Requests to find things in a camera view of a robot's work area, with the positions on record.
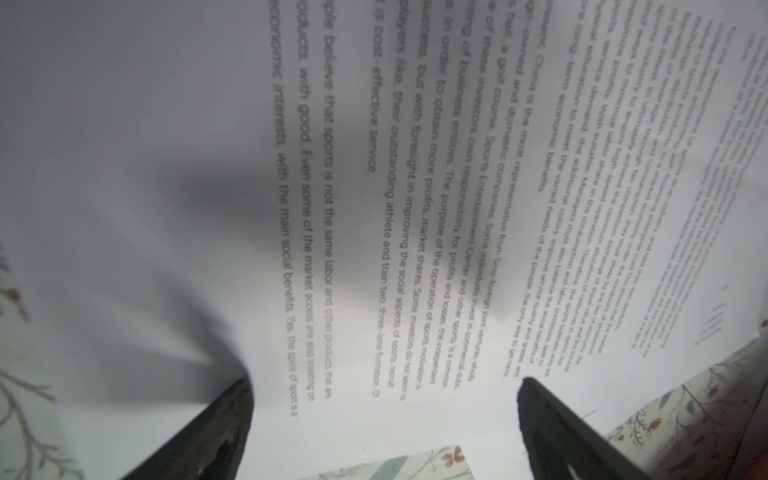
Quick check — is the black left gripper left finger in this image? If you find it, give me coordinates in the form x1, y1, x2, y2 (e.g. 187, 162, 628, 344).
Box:
126, 378, 254, 480

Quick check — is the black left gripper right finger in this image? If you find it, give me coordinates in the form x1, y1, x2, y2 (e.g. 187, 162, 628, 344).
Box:
517, 377, 649, 480

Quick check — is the printed paper sheet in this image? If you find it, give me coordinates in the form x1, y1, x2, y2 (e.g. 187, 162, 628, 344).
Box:
1, 1, 767, 479

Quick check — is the floral patterned table mat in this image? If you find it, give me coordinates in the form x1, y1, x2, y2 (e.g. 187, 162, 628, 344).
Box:
1, 262, 767, 479

